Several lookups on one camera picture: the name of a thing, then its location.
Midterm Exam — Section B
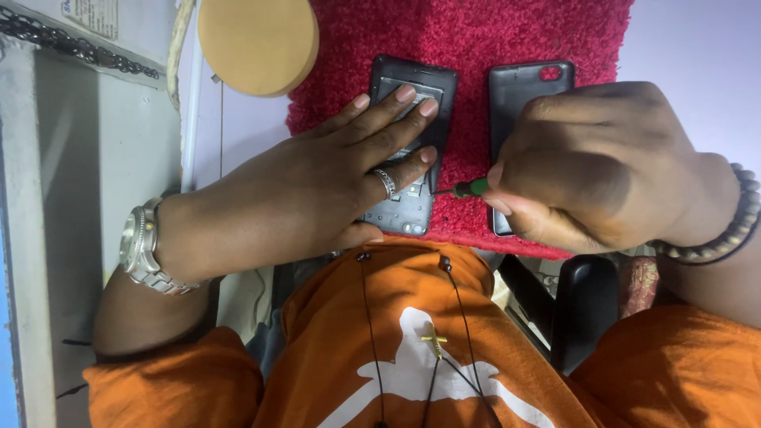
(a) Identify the red patterned cloth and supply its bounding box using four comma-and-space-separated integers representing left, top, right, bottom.
618, 257, 660, 319

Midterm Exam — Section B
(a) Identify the black phone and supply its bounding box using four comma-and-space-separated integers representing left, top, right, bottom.
357, 55, 459, 236

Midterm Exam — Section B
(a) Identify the person's left hand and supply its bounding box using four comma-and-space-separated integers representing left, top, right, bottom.
159, 84, 440, 284

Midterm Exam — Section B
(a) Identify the orange printed t-shirt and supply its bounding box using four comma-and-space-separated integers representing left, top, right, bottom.
83, 235, 761, 428

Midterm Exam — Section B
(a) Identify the black phone back cover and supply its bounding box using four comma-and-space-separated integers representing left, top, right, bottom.
488, 60, 576, 237

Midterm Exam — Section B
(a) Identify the person's right hand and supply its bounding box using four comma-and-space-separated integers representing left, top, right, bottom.
483, 81, 739, 254

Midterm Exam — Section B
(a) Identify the round tan wooden disc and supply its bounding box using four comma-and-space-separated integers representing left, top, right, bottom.
197, 0, 320, 98

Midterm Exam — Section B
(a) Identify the black earphones cable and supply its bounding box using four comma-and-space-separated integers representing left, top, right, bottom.
356, 251, 482, 428

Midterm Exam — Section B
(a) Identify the white pipe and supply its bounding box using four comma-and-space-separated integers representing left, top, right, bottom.
180, 0, 206, 194

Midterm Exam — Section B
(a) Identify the green handled screwdriver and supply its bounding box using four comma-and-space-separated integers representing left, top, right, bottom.
432, 177, 491, 199

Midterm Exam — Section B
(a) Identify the white metal cabinet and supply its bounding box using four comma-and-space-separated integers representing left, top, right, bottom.
0, 0, 182, 428

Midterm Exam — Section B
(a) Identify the white paper label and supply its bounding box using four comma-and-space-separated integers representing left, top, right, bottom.
61, 0, 120, 41

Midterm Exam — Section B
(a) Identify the silver finger ring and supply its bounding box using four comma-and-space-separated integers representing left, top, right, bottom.
373, 168, 397, 201

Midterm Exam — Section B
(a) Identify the silver wristwatch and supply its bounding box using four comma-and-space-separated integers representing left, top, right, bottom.
118, 197, 203, 296

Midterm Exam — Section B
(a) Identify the brown beaded bracelet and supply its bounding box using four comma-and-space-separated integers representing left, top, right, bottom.
647, 162, 761, 266

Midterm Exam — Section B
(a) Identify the gold cross pendant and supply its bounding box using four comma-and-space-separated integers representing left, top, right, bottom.
421, 322, 448, 361

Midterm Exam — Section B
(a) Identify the black chair armrest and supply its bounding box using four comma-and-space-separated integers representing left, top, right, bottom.
498, 254, 621, 376

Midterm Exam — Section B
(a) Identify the red fluffy mat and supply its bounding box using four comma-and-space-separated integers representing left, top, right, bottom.
285, 0, 636, 260

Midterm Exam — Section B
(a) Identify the black metal chain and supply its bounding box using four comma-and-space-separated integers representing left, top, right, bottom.
0, 5, 161, 80

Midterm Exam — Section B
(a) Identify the black necklace cord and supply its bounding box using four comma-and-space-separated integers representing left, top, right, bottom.
421, 355, 503, 428

